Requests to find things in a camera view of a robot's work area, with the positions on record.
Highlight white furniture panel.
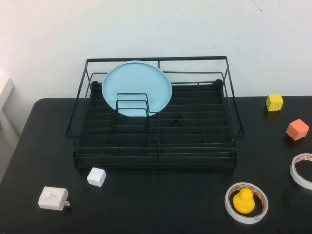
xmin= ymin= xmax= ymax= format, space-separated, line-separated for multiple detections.
xmin=0 ymin=77 xmax=22 ymax=156

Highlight light blue round plate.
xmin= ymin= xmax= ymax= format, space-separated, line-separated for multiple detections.
xmin=101 ymin=60 xmax=173 ymax=117

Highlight yellow cube block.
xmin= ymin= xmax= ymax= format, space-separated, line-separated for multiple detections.
xmin=265 ymin=94 xmax=284 ymax=112

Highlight yellow rubber duck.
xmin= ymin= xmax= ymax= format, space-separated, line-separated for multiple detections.
xmin=232 ymin=189 xmax=256 ymax=215

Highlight white power adapter plug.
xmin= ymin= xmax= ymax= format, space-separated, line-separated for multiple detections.
xmin=37 ymin=186 xmax=72 ymax=210

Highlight small white cube block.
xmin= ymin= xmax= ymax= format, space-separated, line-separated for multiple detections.
xmin=86 ymin=167 xmax=107 ymax=188

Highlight orange cube block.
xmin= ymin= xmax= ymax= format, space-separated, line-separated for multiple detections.
xmin=285 ymin=118 xmax=310 ymax=142

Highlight white double-sided tape roll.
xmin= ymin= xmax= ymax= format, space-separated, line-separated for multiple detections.
xmin=289 ymin=153 xmax=312 ymax=190
xmin=224 ymin=182 xmax=269 ymax=225

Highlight black wire dish rack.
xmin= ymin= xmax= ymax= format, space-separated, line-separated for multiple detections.
xmin=65 ymin=56 xmax=245 ymax=170

